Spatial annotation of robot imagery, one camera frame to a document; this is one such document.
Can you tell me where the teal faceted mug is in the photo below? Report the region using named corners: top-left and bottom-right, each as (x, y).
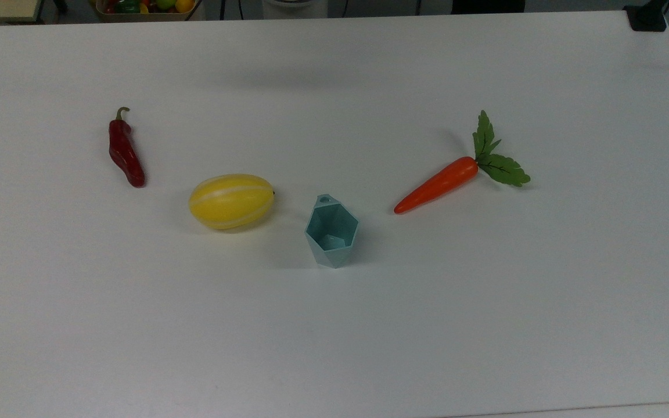
top-left (304, 194), bottom-right (360, 269)

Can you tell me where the yellow striped melon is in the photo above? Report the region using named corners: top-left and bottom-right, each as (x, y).
top-left (188, 174), bottom-right (276, 230)

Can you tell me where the orange carrot with green leaves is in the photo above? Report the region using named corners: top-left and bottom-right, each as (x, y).
top-left (394, 110), bottom-right (531, 214)

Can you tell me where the red chili pepper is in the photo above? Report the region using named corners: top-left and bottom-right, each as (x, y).
top-left (108, 107), bottom-right (146, 188)

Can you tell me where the dark object behind table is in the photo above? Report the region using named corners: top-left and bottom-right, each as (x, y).
top-left (452, 0), bottom-right (526, 14)

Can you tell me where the basket of toy fruit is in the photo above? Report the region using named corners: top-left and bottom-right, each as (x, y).
top-left (95, 0), bottom-right (202, 23)

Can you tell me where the black table clamp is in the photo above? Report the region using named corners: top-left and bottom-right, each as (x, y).
top-left (624, 0), bottom-right (669, 33)

